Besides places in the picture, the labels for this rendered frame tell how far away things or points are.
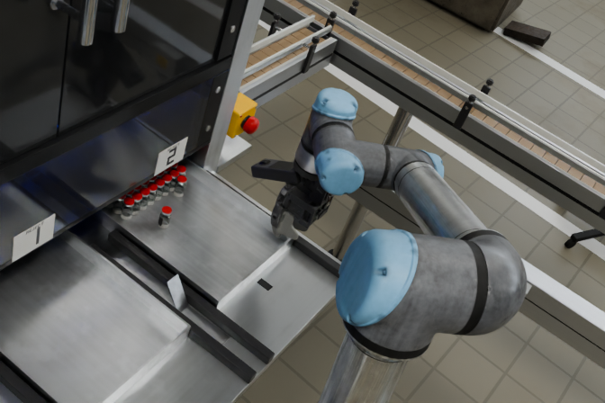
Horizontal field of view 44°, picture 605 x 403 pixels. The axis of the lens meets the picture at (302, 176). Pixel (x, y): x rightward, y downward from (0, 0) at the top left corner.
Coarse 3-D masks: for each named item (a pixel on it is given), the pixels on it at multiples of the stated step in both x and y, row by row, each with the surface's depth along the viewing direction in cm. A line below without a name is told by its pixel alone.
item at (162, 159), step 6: (186, 138) 151; (174, 144) 148; (180, 144) 150; (168, 150) 147; (174, 150) 149; (180, 150) 151; (162, 156) 146; (168, 156) 148; (174, 156) 150; (180, 156) 153; (162, 162) 148; (168, 162) 150; (174, 162) 152; (156, 168) 147; (162, 168) 149; (156, 174) 148
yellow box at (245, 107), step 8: (240, 96) 170; (240, 104) 167; (248, 104) 168; (256, 104) 169; (232, 112) 165; (240, 112) 165; (248, 112) 168; (232, 120) 166; (240, 120) 167; (232, 128) 167; (240, 128) 169; (232, 136) 168
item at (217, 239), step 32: (192, 192) 164; (224, 192) 164; (128, 224) 152; (192, 224) 157; (224, 224) 159; (256, 224) 162; (160, 256) 143; (192, 256) 150; (224, 256) 153; (256, 256) 155; (192, 288) 142; (224, 288) 146
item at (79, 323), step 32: (32, 256) 139; (64, 256) 141; (96, 256) 140; (0, 288) 132; (32, 288) 134; (64, 288) 136; (96, 288) 138; (128, 288) 139; (0, 320) 127; (32, 320) 129; (64, 320) 131; (96, 320) 133; (128, 320) 135; (160, 320) 137; (0, 352) 120; (32, 352) 125; (64, 352) 126; (96, 352) 128; (128, 352) 130; (160, 352) 128; (32, 384) 118; (64, 384) 122; (96, 384) 124; (128, 384) 123
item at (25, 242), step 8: (40, 224) 124; (48, 224) 126; (24, 232) 121; (32, 232) 123; (40, 232) 125; (48, 232) 127; (16, 240) 121; (24, 240) 123; (32, 240) 125; (40, 240) 127; (48, 240) 129; (16, 248) 122; (24, 248) 124; (32, 248) 126; (16, 256) 124
